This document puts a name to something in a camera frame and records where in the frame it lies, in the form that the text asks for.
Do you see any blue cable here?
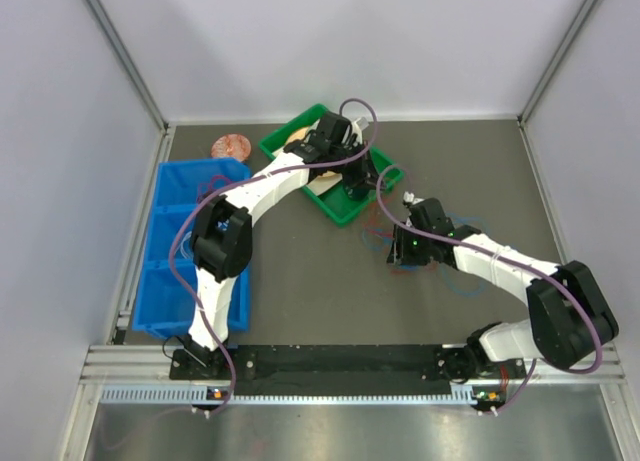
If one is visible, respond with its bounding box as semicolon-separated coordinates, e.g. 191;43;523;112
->
439;265;489;300
360;210;484;275

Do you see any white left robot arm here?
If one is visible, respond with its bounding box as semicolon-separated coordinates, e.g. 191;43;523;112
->
183;112;378;378

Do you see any beige patterned bowl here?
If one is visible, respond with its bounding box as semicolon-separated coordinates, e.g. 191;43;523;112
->
285;126;339;179

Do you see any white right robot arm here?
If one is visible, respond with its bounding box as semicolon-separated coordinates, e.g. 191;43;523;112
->
387;192;619;377

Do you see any green plastic tray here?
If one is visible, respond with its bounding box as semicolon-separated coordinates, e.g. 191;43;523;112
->
259;104;403;227

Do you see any dark green mug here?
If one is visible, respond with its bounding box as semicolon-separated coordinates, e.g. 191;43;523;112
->
343;180;376;202

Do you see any grey slotted cable duct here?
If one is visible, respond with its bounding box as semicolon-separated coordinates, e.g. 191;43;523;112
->
100;385;477;406

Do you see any red patterned small plate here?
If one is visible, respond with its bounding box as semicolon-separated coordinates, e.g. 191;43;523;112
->
210;133;251;162

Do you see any red cable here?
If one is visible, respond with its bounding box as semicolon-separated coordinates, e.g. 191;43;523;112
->
360;200;401;237
194;173;234;203

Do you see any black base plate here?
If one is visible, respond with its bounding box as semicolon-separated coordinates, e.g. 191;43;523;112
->
169;344;510;396

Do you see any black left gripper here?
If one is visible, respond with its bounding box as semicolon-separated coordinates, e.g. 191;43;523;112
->
328;138;385;190

